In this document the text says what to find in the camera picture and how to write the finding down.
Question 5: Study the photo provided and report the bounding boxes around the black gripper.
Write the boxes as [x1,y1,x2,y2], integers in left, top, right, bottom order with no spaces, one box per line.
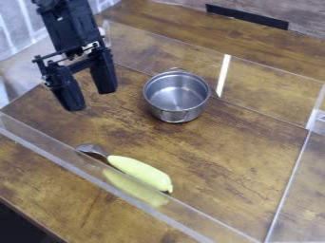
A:
[33,39,117,111]

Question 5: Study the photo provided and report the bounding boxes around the green handled metal spoon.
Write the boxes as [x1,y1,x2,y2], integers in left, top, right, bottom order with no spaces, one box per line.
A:
[76,143,173,193]

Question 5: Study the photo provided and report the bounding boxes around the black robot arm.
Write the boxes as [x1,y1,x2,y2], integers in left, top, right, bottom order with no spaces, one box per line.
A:
[32,0,117,111]

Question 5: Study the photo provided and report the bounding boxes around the small steel pot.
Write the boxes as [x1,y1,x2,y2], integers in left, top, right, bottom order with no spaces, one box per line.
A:
[141,67,211,123]

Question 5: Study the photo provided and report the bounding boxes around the black bar at back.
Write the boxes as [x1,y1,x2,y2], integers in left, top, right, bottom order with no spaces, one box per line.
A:
[205,4,288,30]

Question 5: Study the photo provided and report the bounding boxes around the clear acrylic enclosure wall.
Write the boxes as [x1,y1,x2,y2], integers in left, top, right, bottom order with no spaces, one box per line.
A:
[0,112,259,243]

